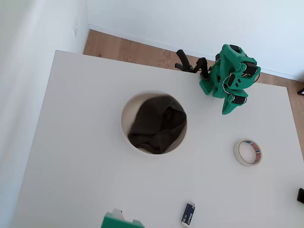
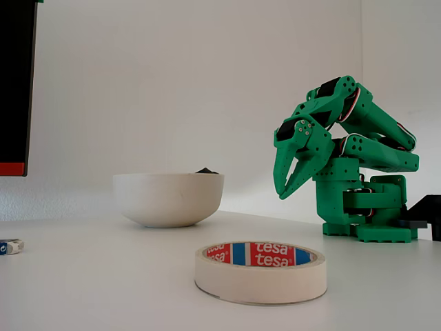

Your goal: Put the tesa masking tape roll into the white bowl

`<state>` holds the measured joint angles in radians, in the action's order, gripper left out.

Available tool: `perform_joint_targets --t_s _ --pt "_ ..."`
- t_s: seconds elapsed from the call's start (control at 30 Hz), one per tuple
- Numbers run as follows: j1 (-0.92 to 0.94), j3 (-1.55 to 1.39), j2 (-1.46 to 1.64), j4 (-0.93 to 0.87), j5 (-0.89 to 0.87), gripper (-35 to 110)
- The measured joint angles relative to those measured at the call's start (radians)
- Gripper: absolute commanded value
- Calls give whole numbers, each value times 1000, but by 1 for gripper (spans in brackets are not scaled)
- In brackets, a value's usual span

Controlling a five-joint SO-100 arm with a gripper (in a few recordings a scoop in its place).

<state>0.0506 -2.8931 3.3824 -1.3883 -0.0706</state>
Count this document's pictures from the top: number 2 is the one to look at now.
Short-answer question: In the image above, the beige tesa masking tape roll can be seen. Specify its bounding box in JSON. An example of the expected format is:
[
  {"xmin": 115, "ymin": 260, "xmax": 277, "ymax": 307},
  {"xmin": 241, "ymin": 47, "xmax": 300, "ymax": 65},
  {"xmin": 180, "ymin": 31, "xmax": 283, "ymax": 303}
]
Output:
[{"xmin": 193, "ymin": 240, "xmax": 328, "ymax": 306}]

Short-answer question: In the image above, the white round bowl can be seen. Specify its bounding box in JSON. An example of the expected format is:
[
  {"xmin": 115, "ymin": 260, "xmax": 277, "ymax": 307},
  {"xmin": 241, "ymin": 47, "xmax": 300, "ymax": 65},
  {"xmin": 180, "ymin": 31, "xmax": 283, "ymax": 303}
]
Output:
[{"xmin": 112, "ymin": 172, "xmax": 225, "ymax": 229}]

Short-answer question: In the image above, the black table clamp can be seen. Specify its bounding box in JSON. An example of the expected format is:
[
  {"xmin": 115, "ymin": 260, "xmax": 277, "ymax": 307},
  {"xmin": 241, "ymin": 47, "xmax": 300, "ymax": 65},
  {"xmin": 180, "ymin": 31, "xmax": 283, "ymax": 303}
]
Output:
[{"xmin": 398, "ymin": 194, "xmax": 441, "ymax": 242}]

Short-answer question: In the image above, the black panel with red edge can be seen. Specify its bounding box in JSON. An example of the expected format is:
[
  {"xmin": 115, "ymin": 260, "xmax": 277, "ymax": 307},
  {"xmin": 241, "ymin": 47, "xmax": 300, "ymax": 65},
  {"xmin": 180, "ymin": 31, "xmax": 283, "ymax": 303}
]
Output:
[{"xmin": 0, "ymin": 0, "xmax": 39, "ymax": 178}]

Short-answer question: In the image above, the blue and white eraser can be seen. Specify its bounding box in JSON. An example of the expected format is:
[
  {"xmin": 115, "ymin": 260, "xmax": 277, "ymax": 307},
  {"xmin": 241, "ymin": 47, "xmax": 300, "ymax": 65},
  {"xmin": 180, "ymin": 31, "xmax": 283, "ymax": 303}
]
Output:
[{"xmin": 0, "ymin": 238, "xmax": 25, "ymax": 257}]

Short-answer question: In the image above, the red white black servo wire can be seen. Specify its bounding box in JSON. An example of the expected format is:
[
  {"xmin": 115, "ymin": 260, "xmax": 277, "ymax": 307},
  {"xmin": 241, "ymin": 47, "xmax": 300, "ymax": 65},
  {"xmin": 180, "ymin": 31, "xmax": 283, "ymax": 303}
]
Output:
[{"xmin": 338, "ymin": 86, "xmax": 362, "ymax": 123}]

